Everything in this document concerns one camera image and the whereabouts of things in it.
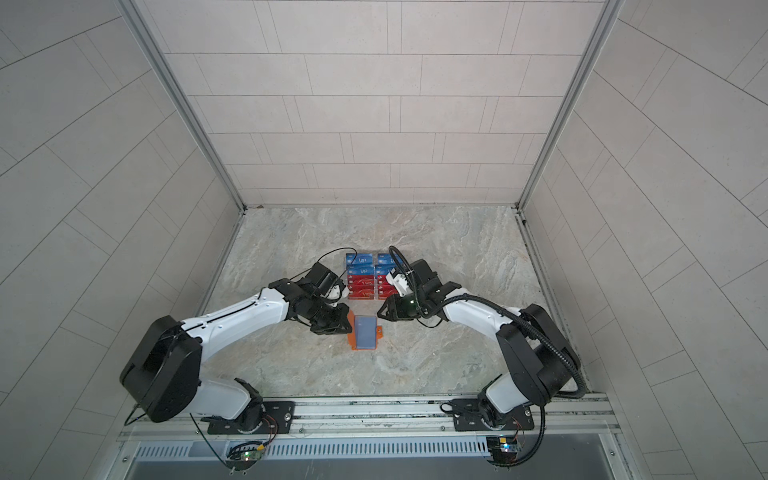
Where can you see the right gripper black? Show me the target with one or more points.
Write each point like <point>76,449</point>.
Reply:
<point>395,311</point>

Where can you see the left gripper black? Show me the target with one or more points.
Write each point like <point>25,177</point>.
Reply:
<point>338,324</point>

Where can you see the orange card holder wallet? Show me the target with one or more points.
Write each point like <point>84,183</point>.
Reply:
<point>366,332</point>

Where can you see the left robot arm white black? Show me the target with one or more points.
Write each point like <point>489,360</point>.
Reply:
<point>163,375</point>

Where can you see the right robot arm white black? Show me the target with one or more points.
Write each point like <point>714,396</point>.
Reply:
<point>541,363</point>

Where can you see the red VIP card bottom right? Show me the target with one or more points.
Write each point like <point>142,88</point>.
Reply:
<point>384,292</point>

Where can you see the red VIP card bottom left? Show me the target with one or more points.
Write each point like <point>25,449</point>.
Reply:
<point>364,292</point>

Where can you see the blue card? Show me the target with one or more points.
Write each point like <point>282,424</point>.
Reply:
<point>353,259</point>
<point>384,259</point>
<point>384,269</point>
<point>361,270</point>

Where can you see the blue card top right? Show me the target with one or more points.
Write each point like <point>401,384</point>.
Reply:
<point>384,259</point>

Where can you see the clear acrylic card display stand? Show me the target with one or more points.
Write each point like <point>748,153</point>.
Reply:
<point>376,284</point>

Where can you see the blue card top left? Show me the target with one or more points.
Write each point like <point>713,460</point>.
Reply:
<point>353,259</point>

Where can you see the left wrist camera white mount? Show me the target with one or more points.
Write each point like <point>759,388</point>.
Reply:
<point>334,294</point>

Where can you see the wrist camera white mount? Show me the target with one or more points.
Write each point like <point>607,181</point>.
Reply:
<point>399,282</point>
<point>334,294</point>

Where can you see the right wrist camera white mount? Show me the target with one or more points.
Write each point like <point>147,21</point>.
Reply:
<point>399,282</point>

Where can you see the aluminium mounting rail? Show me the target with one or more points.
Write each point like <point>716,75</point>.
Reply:
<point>391,416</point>

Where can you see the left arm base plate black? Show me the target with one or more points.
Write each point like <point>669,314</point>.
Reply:
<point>270,417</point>

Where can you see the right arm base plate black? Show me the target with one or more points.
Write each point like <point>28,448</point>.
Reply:
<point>472,415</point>

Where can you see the right circuit board with wires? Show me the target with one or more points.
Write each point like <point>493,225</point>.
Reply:
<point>503,451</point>

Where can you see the circuit board with wires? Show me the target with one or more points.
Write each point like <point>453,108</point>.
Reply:
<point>503,451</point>
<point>243,456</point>

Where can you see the left circuit board with wires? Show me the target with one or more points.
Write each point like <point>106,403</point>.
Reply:
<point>243,456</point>

